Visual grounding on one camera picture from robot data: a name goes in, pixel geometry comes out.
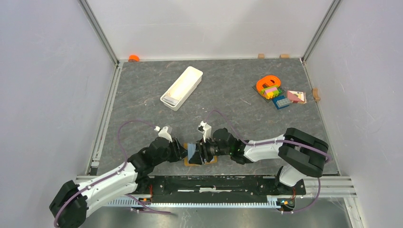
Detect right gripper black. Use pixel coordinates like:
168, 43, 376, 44
189, 136, 231, 166

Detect orange card holder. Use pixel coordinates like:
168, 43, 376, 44
183, 143, 218, 166

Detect silver credit card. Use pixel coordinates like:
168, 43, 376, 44
162, 96, 179, 106

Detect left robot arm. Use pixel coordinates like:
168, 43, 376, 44
49, 137, 188, 228

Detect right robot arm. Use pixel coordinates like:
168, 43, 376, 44
185, 128, 331, 194

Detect white rectangular tray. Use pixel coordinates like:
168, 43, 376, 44
160, 66, 203, 111

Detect orange round cap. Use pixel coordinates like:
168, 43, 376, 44
128, 55, 140, 62

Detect colourful brick block stack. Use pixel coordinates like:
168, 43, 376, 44
259, 85, 284, 100

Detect blue brick block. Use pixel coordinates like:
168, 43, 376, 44
272, 95, 291, 110

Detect pink wooden puzzle block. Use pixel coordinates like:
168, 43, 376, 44
287, 90, 307, 104

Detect wooden arch piece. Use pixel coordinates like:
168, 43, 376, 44
312, 88, 321, 102

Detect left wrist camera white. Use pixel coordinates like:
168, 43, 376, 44
154, 126, 173, 143

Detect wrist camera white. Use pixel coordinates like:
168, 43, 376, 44
197, 121, 211, 142
154, 126, 173, 143

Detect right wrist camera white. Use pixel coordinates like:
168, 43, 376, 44
197, 121, 211, 142

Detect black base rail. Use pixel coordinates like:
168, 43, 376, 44
133, 175, 306, 203

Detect white cable comb strip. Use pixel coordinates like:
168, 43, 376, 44
106, 196, 292, 209

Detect orange ring toy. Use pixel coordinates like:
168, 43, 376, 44
255, 75, 281, 92

